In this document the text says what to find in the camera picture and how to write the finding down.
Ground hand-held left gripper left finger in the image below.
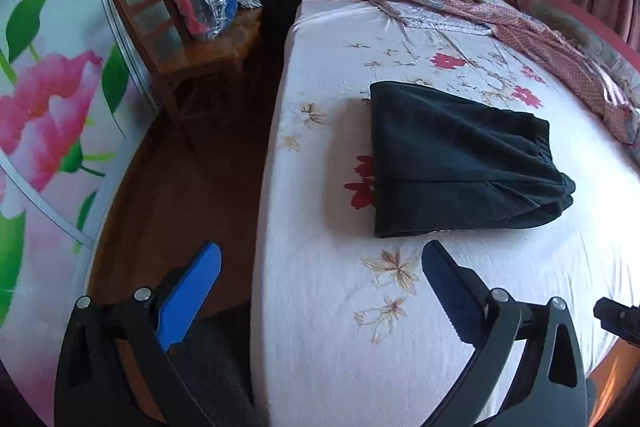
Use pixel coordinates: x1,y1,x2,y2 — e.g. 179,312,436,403
54,241,223,427

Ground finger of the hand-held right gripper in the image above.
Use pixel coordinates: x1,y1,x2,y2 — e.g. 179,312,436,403
593,298,640,348

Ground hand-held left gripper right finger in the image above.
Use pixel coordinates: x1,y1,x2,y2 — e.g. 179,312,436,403
421,239,588,427

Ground dark pants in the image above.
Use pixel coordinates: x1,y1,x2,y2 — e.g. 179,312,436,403
369,81,577,239

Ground person's leg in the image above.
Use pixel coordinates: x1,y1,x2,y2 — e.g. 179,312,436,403
167,302,261,427

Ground bed with floral sheet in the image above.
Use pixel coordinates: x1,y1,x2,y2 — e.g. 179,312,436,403
250,0,640,427

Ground floral wardrobe door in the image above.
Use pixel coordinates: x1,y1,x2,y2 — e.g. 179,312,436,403
0,0,186,408

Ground wooden chair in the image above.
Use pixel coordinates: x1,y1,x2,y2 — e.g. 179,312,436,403
107,0,263,142

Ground pink dotted quilt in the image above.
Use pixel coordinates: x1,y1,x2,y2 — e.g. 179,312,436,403
350,0,640,145

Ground grey floral pillowcase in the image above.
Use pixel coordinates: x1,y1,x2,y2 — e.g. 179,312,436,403
375,0,496,38

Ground black clothes pile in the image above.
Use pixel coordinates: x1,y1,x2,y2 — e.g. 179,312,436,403
234,0,306,58

